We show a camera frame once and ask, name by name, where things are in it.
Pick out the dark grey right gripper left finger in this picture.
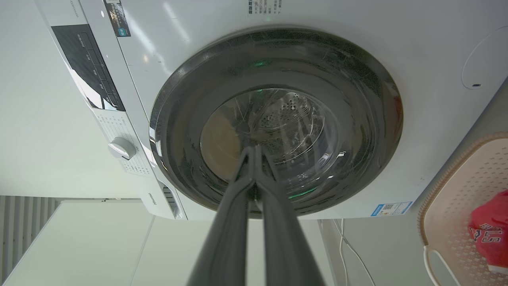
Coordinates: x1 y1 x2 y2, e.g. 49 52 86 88
186 145 256 286

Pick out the silver washing machine control knob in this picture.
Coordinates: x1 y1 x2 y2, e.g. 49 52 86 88
108 137 137 160

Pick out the white front-load washing machine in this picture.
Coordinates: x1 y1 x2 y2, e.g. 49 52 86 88
35 0 508 221

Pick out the beige perforated laundry basket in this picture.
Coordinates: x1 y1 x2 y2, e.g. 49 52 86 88
418 133 508 286

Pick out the dark round washing machine door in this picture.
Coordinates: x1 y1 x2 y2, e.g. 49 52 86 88
149 27 404 217

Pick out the grey ribbed radiator panel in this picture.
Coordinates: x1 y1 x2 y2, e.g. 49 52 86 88
0 195 61 281

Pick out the white basket handle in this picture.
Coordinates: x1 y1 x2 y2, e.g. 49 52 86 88
423 245 462 286

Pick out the thin white power cable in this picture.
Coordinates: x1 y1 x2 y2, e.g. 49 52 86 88
333 219 376 286

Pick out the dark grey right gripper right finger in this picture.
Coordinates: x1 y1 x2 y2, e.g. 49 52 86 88
255 145 325 286

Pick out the red printed garment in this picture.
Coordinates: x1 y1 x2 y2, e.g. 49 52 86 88
468 190 508 268

